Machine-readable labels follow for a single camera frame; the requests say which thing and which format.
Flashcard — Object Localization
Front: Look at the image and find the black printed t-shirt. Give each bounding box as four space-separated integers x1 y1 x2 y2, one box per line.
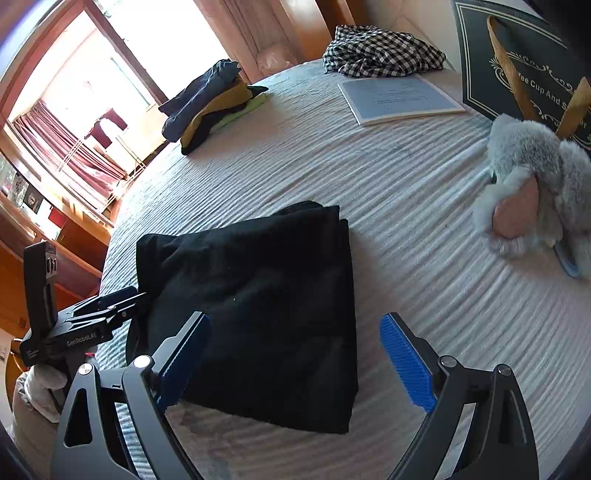
126 201 359 434

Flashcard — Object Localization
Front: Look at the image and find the left hand white glove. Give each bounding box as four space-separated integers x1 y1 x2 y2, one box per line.
24 363 67 424

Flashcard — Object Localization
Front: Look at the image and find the folded dark blue garment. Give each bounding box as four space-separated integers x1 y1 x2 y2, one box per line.
158 59 240 142

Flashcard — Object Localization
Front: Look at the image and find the grey plush rabbit toy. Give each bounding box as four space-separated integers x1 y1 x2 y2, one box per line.
472 114 590 280

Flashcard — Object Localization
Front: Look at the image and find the folded mustard yellow garment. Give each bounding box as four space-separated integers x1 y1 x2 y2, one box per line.
179 77 269 155

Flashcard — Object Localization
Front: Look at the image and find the white paper booklet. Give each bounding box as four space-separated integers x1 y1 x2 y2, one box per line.
339 74 465 126

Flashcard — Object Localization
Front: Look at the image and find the beige window curtain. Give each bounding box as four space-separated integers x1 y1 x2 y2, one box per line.
195 0 303 83

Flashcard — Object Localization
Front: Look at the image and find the black white checkered cloth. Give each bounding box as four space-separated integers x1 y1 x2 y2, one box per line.
322 25 447 78

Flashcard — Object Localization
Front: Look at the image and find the dark green gift bag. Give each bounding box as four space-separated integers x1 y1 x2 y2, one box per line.
452 1 590 151

